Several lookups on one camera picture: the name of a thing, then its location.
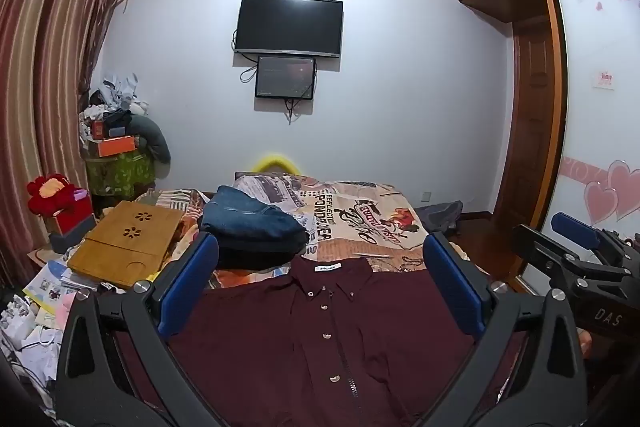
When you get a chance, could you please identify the dark grey bag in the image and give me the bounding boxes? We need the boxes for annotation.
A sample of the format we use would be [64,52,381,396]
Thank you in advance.
[414,201,464,236]

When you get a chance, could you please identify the black wall television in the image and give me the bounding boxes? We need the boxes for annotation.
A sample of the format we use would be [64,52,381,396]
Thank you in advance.
[234,0,344,59]

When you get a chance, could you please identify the maroon button-up shirt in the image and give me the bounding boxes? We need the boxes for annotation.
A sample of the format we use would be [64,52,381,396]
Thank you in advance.
[117,256,531,427]

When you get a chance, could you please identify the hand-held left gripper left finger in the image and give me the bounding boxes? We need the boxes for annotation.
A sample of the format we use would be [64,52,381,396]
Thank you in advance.
[56,232,221,427]

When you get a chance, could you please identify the brown wooden door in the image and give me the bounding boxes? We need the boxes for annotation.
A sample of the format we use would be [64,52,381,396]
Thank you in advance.
[492,19,557,228]

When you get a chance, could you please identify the yellow curved object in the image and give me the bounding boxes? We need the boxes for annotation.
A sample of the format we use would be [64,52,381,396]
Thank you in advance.
[250,152,301,175]

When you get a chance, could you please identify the pile of clothes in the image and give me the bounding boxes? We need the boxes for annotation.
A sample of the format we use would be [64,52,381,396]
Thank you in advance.
[80,73,151,142]

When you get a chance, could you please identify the green patterned cloth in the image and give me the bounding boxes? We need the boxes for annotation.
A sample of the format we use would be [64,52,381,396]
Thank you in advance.
[84,149,156,200]

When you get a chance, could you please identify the pile of papers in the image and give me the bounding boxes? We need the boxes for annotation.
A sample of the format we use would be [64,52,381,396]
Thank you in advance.
[0,257,101,408]

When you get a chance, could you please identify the small black wall monitor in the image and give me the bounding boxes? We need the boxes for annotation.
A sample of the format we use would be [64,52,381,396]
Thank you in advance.
[254,55,317,100]

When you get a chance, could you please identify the grey bundled cloth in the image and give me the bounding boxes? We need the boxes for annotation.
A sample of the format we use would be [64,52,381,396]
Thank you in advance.
[127,113,172,180]

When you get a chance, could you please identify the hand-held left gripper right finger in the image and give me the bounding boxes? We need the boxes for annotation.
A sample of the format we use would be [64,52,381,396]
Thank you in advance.
[422,231,588,427]

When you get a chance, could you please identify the striped brown curtain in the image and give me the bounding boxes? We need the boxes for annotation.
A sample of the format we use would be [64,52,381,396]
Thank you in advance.
[0,0,136,288]

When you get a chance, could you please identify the red plush flower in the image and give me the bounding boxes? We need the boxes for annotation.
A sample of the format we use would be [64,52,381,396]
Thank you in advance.
[27,173,76,215]

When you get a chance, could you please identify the orange box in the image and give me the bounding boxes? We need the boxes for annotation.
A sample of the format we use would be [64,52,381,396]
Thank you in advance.
[97,136,137,158]

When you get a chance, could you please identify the folded blue jeans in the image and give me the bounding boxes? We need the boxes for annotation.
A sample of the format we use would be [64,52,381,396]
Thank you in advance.
[197,185,310,253]

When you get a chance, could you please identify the wooden lap desk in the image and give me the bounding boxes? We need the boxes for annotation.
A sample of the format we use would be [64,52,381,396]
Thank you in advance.
[66,201,185,290]

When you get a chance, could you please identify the printed bed sheet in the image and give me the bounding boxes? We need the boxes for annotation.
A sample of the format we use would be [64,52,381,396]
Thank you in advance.
[135,172,493,293]

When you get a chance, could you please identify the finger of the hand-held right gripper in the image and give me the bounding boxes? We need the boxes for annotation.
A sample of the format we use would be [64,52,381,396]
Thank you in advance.
[511,224,633,295]
[551,213,640,258]

